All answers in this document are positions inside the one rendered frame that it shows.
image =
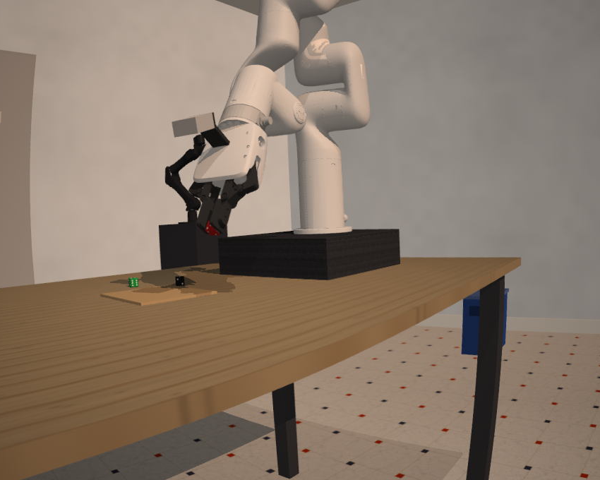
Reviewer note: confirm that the red die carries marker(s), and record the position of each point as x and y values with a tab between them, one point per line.
211	230

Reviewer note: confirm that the tan flat mat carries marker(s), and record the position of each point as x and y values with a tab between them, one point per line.
155	295

